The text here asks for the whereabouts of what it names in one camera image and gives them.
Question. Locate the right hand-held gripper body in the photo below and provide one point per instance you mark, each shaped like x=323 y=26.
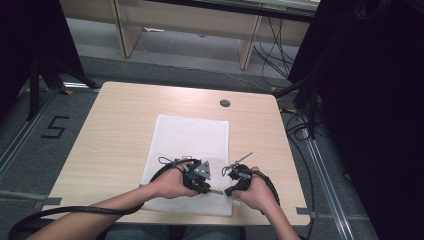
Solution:
x=241 y=175

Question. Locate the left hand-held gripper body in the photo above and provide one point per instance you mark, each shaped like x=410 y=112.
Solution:
x=200 y=171

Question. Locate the white towel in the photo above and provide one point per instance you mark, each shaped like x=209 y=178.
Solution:
x=190 y=136

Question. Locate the person's right hand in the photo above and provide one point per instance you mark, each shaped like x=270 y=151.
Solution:
x=260 y=195

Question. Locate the person's left hand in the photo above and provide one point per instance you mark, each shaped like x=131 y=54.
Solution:
x=170 y=183

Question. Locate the grey tape strip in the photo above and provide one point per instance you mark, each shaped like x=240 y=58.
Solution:
x=48 y=201
x=305 y=211

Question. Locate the black metal stand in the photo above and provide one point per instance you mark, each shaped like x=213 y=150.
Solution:
x=311 y=110
x=33 y=93

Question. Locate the black curtain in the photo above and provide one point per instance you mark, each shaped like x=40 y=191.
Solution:
x=383 y=100
x=26 y=33

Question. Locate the aluminium floor rail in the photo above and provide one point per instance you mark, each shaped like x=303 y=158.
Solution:
x=23 y=136
x=328 y=190

